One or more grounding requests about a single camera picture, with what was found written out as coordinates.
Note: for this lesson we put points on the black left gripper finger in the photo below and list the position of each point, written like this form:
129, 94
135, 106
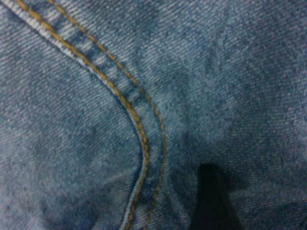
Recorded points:
213, 206

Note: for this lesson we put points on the blue denim shorts with print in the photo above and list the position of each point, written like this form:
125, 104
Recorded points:
72, 119

